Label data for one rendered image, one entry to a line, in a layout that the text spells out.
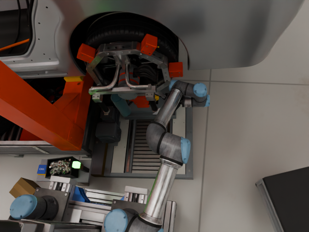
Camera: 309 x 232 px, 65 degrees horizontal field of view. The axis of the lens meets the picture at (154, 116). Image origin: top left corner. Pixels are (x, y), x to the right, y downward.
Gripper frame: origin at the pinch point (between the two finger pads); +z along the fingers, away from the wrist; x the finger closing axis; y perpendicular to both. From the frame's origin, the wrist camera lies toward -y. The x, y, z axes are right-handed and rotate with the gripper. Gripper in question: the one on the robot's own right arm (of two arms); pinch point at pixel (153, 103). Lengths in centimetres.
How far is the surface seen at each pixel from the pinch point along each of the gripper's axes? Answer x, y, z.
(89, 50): -24, 26, 36
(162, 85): -20.4, -11.4, -3.7
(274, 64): -84, -83, -106
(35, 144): 13, -44, 110
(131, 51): -20.1, 27.6, 8.9
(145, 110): -26, -61, 19
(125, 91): -1.4, 14.6, 14.5
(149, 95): 0.6, 12.0, 0.0
